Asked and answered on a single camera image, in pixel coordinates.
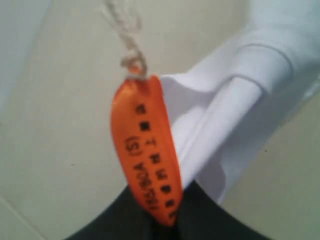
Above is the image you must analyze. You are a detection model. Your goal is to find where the white t-shirt red Chinese patch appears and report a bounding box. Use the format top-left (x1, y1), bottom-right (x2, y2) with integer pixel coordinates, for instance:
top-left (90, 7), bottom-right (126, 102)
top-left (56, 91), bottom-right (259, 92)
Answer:
top-left (161, 0), bottom-right (320, 203)

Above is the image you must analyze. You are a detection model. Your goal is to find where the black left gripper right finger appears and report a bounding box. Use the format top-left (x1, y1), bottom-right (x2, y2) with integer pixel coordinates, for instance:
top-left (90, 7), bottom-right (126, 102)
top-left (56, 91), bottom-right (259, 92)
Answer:
top-left (172, 179), bottom-right (273, 240)

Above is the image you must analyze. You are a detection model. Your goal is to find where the orange size tag with string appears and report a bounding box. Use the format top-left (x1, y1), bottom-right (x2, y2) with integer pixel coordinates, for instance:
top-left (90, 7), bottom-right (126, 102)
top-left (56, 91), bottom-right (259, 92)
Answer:
top-left (102, 0), bottom-right (183, 227)

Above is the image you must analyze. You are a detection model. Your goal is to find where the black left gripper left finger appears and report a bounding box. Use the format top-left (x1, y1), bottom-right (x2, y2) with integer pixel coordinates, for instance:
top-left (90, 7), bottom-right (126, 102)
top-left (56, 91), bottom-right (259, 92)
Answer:
top-left (63, 184), bottom-right (161, 240)

